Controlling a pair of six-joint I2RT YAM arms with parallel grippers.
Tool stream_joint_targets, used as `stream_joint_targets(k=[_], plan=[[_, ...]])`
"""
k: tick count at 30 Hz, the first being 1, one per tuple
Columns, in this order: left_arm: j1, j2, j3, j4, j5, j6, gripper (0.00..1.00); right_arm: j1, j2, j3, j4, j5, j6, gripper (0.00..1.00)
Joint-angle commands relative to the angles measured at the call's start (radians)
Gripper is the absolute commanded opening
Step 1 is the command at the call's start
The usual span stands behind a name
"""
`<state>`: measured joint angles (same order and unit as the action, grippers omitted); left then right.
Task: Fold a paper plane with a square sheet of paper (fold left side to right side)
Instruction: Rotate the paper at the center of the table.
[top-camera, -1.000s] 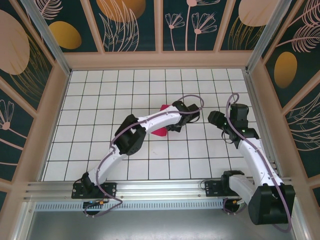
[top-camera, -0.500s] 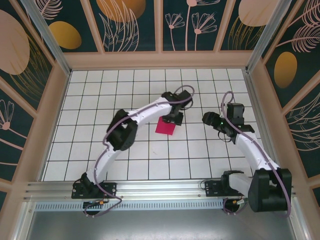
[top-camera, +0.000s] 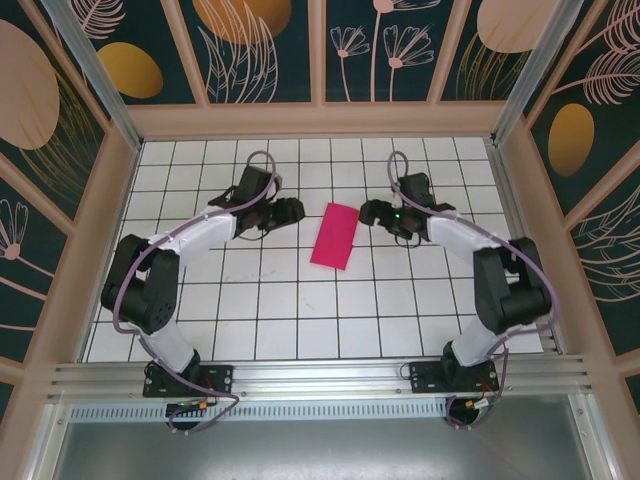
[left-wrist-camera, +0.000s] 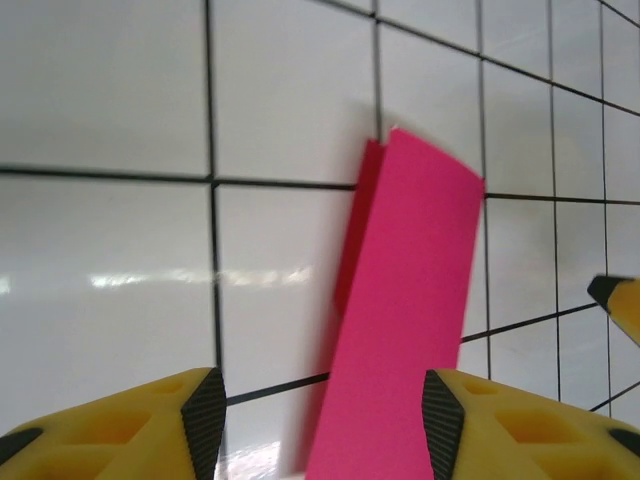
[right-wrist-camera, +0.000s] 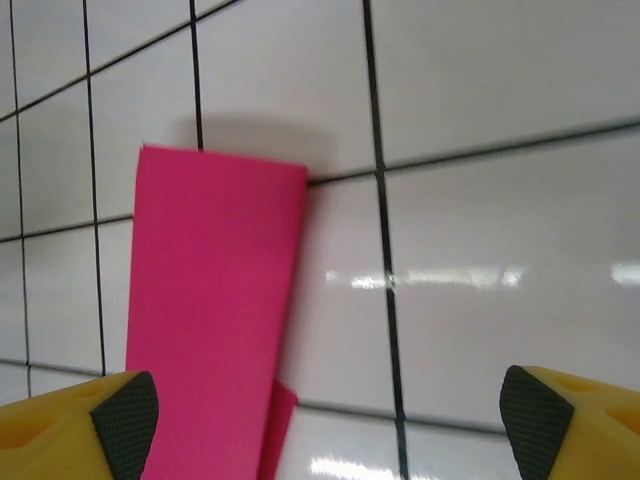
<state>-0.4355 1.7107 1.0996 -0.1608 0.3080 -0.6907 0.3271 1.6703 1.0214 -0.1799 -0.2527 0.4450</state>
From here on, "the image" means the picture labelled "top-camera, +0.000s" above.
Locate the aluminium table side rail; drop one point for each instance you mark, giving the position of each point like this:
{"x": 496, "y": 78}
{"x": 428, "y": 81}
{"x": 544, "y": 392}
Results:
{"x": 520, "y": 225}

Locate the aluminium frame post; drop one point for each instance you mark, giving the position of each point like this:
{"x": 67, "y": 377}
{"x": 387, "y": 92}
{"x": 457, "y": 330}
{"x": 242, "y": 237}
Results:
{"x": 530, "y": 75}
{"x": 95, "y": 75}

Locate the pink felt sheet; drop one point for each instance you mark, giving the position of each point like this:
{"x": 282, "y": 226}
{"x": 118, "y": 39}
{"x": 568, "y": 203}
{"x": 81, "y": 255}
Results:
{"x": 332, "y": 235}

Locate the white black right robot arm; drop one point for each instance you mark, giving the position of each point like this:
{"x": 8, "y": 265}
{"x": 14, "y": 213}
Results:
{"x": 510, "y": 295}

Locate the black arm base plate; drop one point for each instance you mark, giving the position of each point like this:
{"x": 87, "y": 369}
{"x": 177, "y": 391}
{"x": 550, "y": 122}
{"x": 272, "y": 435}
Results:
{"x": 220, "y": 380}
{"x": 425, "y": 377}

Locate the grey metal panel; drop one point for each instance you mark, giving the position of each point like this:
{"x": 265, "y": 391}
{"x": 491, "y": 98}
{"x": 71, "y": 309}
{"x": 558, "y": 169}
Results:
{"x": 320, "y": 450}

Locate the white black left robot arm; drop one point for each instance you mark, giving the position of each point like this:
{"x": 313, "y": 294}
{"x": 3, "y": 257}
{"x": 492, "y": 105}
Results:
{"x": 145, "y": 290}

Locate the aluminium slotted mounting rail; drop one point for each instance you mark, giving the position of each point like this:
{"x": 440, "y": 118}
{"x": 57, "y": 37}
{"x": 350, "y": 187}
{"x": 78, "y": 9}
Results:
{"x": 320, "y": 375}

